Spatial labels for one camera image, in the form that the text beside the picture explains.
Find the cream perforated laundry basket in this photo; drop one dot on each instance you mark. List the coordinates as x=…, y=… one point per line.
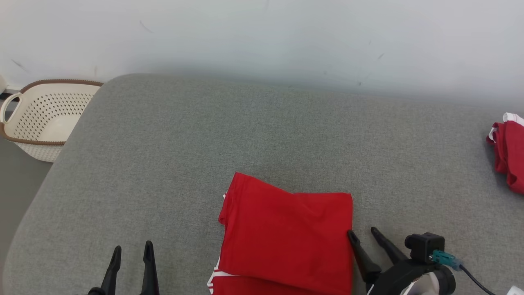
x=45, y=123

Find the red shorts with white band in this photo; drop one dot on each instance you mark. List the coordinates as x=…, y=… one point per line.
x=509, y=151

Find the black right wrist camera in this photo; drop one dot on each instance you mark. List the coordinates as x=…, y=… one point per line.
x=423, y=246

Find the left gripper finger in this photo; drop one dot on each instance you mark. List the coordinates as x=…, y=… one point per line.
x=150, y=270
x=111, y=274

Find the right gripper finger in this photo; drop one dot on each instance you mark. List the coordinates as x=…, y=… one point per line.
x=362, y=258
x=389, y=248

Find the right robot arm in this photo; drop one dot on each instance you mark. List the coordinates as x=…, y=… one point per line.
x=516, y=291

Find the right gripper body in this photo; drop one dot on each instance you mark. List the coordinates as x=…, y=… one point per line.
x=405, y=280

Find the red basketball jersey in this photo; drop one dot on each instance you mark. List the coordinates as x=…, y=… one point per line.
x=286, y=237

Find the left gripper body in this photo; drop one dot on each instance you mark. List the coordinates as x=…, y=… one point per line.
x=96, y=291

